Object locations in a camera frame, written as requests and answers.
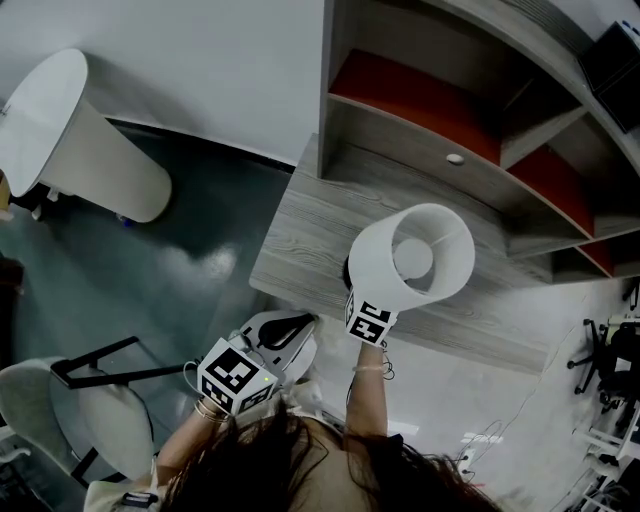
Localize light grey chair black armrest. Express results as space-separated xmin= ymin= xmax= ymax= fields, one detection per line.
xmin=0 ymin=335 xmax=189 ymax=490

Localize white round pedestal stand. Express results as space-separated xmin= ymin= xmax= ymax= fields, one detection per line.
xmin=0 ymin=48 xmax=174 ymax=224

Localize person's right forearm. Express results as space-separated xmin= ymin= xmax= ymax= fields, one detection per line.
xmin=343 ymin=342 xmax=391 ymax=439

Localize grey wooden table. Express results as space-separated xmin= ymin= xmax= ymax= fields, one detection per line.
xmin=248 ymin=132 xmax=554 ymax=376

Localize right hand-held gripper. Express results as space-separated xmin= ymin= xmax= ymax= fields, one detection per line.
xmin=344 ymin=288 xmax=399 ymax=348

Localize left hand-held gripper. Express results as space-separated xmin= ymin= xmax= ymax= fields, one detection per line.
xmin=196 ymin=309 xmax=319 ymax=417

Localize black box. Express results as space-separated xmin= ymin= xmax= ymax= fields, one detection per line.
xmin=577 ymin=20 xmax=640 ymax=133

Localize grey shelf unit red backs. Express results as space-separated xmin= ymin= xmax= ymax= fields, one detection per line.
xmin=317 ymin=0 xmax=640 ymax=282

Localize person's left forearm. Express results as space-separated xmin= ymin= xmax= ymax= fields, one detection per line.
xmin=155 ymin=397 xmax=232 ymax=471

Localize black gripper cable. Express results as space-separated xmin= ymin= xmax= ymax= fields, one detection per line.
xmin=345 ymin=345 xmax=397 ymax=401

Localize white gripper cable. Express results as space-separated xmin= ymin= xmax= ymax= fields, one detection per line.
xmin=182 ymin=357 xmax=207 ymax=401

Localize black office chair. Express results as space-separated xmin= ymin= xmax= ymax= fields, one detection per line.
xmin=566 ymin=318 xmax=640 ymax=397

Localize gold bangles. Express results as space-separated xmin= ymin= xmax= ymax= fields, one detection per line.
xmin=193 ymin=397 xmax=230 ymax=424

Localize thin floor cable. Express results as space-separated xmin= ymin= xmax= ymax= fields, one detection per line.
xmin=452 ymin=418 xmax=506 ymax=464

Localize white shade lamp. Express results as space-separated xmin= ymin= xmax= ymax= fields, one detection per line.
xmin=341 ymin=202 xmax=476 ymax=314

